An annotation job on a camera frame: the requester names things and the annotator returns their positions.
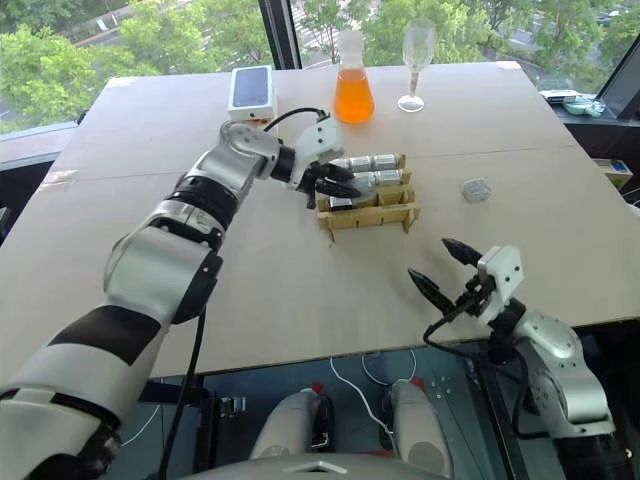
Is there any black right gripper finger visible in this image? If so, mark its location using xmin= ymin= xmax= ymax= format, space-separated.
xmin=408 ymin=268 xmax=457 ymax=313
xmin=441 ymin=238 xmax=483 ymax=269

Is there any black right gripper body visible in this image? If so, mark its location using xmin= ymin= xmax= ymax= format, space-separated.
xmin=451 ymin=279 xmax=494 ymax=322

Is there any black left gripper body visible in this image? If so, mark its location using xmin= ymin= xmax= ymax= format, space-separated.
xmin=292 ymin=162 xmax=327 ymax=209

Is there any wooden rack tray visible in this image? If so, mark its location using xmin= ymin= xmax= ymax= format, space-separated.
xmin=315 ymin=153 xmax=423 ymax=235

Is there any teal tray with papers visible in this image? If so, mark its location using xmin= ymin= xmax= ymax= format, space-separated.
xmin=540 ymin=89 xmax=609 ymax=119

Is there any flask with orange liquid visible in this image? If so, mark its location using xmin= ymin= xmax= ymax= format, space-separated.
xmin=333 ymin=29 xmax=377 ymax=125

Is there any white phone box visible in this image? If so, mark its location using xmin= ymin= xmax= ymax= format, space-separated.
xmin=227 ymin=64 xmax=280 ymax=124

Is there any white right robot leg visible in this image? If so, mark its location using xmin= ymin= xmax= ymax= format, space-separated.
xmin=388 ymin=378 xmax=455 ymax=467

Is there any white robot leg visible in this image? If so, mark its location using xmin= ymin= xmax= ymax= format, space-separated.
xmin=248 ymin=389 xmax=335 ymax=462
xmin=388 ymin=378 xmax=455 ymax=467

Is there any clear wine glass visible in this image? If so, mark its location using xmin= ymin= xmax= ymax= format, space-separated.
xmin=397 ymin=18 xmax=435 ymax=113

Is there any white blue small box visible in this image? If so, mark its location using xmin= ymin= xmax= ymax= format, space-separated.
xmin=596 ymin=158 xmax=633 ymax=192

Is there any black side table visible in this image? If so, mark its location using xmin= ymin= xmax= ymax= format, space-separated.
xmin=558 ymin=106 xmax=640 ymax=204

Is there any white left robot leg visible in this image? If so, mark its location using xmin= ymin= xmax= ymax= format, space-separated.
xmin=248 ymin=389 xmax=335 ymax=462

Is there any grey robot torso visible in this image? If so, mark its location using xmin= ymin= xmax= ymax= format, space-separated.
xmin=178 ymin=451 xmax=454 ymax=480

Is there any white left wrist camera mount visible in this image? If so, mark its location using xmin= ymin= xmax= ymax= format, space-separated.
xmin=292 ymin=117 xmax=346 ymax=175

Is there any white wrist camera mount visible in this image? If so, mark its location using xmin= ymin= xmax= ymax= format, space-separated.
xmin=474 ymin=244 xmax=526 ymax=324
xmin=292 ymin=117 xmax=346 ymax=175

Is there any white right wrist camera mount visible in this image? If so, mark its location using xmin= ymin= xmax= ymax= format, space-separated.
xmin=474 ymin=244 xmax=526 ymax=324

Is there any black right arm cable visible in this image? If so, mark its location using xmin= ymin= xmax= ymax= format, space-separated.
xmin=422 ymin=305 xmax=532 ymax=441

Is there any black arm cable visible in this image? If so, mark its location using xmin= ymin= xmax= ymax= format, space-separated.
xmin=261 ymin=107 xmax=332 ymax=136
xmin=422 ymin=305 xmax=532 ymax=441

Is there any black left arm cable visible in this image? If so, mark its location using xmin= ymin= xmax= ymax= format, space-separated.
xmin=261 ymin=107 xmax=332 ymax=136

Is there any white floor cable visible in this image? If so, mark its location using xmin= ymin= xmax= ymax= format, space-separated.
xmin=329 ymin=348 xmax=419 ymax=437

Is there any dark window frame post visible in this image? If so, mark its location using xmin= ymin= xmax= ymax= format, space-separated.
xmin=261 ymin=0 xmax=304 ymax=70

